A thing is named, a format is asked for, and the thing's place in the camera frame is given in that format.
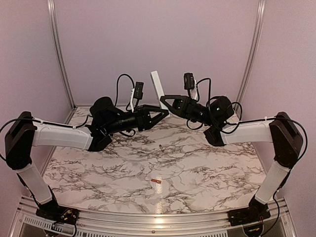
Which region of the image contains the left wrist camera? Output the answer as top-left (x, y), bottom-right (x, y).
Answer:
top-left (129, 81), bottom-right (144, 112)

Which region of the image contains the white remote control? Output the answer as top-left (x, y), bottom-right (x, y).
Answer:
top-left (150, 71), bottom-right (167, 110)

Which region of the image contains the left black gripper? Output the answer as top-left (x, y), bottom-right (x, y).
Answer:
top-left (104, 104), bottom-right (169, 134)

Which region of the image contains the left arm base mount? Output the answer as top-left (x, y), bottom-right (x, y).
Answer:
top-left (36, 205), bottom-right (79, 225)

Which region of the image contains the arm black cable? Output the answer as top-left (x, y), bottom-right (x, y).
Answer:
top-left (186, 78), bottom-right (244, 130)
top-left (115, 73), bottom-right (135, 109)

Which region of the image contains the front aluminium rail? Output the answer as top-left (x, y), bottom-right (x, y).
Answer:
top-left (8, 197), bottom-right (297, 237)

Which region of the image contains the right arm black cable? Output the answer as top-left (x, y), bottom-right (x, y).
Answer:
top-left (186, 78), bottom-right (244, 130)

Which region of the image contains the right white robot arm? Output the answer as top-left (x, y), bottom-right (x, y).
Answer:
top-left (159, 95), bottom-right (307, 221)

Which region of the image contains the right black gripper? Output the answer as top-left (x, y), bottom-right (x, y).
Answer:
top-left (158, 94), bottom-right (216, 126)

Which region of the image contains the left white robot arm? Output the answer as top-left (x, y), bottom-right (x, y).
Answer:
top-left (4, 97), bottom-right (169, 220)

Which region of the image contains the orange AA battery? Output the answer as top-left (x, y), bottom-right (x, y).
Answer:
top-left (151, 179), bottom-right (162, 184)

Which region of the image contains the right aluminium frame post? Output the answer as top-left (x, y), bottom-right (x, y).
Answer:
top-left (236, 0), bottom-right (267, 104)

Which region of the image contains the aluminium frame post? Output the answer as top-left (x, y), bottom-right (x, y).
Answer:
top-left (236, 0), bottom-right (267, 104)
top-left (47, 0), bottom-right (76, 109)

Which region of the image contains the left aluminium frame post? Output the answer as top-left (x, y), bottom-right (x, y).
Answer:
top-left (47, 0), bottom-right (76, 109)

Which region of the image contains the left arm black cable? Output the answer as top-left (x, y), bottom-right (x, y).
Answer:
top-left (115, 73), bottom-right (135, 109)

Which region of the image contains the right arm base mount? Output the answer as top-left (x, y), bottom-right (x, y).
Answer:
top-left (228, 207), bottom-right (271, 226)

